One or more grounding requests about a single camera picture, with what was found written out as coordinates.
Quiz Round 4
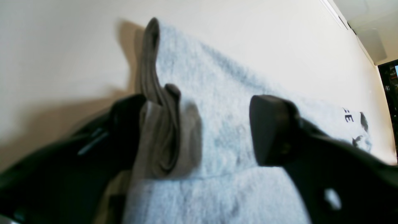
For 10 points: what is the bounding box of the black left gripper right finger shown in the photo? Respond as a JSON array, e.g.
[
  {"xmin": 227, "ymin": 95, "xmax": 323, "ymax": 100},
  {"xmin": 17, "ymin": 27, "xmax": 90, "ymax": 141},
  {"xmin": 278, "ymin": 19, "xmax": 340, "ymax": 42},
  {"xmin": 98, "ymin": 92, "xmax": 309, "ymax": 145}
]
[{"xmin": 250, "ymin": 95, "xmax": 398, "ymax": 224}]

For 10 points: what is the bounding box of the black tablet on stand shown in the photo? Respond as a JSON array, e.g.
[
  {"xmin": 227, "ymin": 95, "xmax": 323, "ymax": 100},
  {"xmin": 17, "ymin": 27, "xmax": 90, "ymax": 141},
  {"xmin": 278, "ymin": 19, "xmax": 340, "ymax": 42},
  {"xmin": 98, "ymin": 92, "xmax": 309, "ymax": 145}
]
[{"xmin": 377, "ymin": 60, "xmax": 398, "ymax": 152}]

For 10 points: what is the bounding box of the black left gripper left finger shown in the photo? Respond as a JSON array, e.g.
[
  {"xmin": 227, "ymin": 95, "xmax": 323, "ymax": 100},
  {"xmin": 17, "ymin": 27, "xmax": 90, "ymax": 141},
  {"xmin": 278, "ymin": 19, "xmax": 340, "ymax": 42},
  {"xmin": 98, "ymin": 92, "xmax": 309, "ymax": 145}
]
[{"xmin": 1, "ymin": 95, "xmax": 146, "ymax": 224}]

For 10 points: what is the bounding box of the grey T-shirt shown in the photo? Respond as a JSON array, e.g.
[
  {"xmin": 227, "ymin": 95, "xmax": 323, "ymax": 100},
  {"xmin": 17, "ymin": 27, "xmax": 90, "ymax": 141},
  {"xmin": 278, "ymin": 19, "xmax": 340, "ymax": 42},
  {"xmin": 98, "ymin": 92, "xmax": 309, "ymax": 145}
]
[{"xmin": 121, "ymin": 17, "xmax": 372, "ymax": 224}]

